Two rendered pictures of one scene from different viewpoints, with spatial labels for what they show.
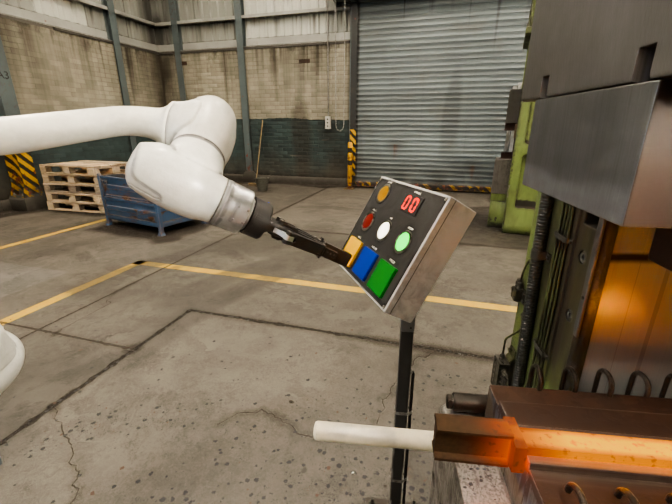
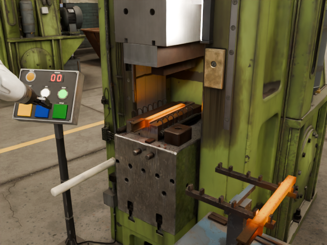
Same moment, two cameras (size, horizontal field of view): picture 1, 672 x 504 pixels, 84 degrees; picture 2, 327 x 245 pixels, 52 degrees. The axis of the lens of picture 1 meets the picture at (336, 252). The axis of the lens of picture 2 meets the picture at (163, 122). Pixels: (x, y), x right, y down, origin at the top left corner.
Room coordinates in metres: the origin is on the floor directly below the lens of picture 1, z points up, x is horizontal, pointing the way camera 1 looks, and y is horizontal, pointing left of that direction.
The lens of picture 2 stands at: (-0.49, 1.08, 1.55)
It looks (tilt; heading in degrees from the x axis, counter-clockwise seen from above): 20 degrees down; 299
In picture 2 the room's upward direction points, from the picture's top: straight up
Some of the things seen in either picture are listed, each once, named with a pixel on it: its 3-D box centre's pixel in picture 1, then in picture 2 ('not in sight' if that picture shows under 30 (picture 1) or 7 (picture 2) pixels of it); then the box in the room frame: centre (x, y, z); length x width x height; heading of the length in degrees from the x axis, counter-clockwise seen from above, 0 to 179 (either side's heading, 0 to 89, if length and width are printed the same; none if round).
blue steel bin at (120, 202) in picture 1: (153, 199); not in sight; (5.14, 2.55, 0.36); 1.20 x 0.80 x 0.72; 61
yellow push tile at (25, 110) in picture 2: (352, 251); (25, 109); (0.97, -0.04, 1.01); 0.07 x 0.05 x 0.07; 18
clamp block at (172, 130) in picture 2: not in sight; (178, 134); (0.17, -0.25, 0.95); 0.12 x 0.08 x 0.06; 83
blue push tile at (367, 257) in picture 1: (366, 263); (43, 110); (0.88, -0.08, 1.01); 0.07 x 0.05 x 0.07; 18
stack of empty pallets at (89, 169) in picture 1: (92, 185); not in sight; (6.36, 4.15, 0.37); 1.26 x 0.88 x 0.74; 73
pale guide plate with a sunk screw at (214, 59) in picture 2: not in sight; (214, 68); (0.02, -0.30, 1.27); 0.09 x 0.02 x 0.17; 173
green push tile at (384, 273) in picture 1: (382, 278); (60, 111); (0.78, -0.11, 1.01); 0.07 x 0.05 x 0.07; 18
